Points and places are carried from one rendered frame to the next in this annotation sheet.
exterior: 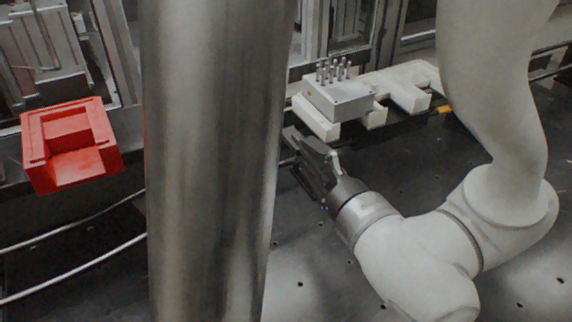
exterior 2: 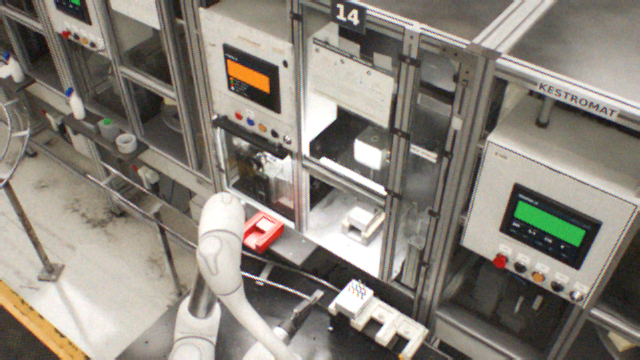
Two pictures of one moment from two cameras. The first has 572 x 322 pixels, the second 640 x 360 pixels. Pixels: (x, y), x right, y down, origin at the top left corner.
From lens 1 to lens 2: 1.95 m
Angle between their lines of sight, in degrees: 47
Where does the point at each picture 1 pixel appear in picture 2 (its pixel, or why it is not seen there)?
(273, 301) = not seen: hidden behind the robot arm
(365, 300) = not seen: outside the picture
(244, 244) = (198, 294)
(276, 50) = not seen: hidden behind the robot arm
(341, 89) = (349, 299)
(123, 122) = (286, 236)
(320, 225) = (315, 339)
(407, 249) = (258, 347)
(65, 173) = (249, 239)
